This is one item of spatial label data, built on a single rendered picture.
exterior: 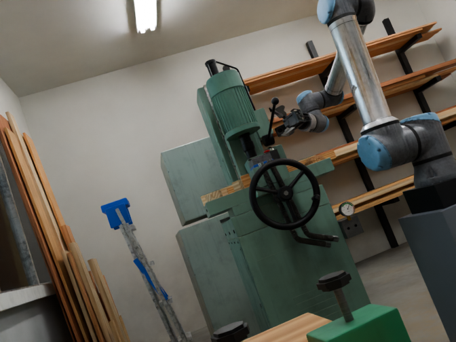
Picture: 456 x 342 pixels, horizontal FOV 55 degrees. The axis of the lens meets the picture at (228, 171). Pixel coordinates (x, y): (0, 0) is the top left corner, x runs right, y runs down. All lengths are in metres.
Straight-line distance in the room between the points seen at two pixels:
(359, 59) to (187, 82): 3.11
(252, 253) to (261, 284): 0.14
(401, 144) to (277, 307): 0.83
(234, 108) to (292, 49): 3.08
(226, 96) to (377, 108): 0.72
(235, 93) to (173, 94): 2.59
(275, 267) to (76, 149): 3.03
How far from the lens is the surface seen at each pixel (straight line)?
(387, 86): 4.79
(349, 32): 1.86
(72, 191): 4.50
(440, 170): 1.85
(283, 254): 1.95
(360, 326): 0.61
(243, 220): 1.92
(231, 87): 2.13
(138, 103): 4.65
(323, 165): 2.03
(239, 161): 2.21
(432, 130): 1.87
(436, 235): 1.82
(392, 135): 1.76
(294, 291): 1.96
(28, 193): 3.14
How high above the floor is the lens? 0.74
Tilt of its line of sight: 8 degrees up
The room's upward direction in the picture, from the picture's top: 21 degrees counter-clockwise
